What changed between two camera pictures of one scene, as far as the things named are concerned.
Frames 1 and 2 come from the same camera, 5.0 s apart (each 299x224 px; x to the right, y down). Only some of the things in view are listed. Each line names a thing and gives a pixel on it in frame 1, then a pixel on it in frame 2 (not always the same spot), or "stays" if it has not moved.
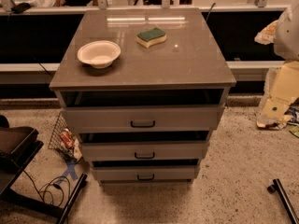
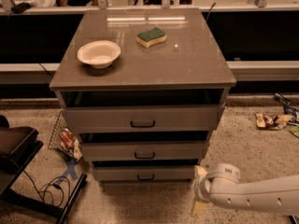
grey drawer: [149, 174] stays
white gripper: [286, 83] -> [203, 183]
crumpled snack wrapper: [274, 124] stays
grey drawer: [148, 151] stays
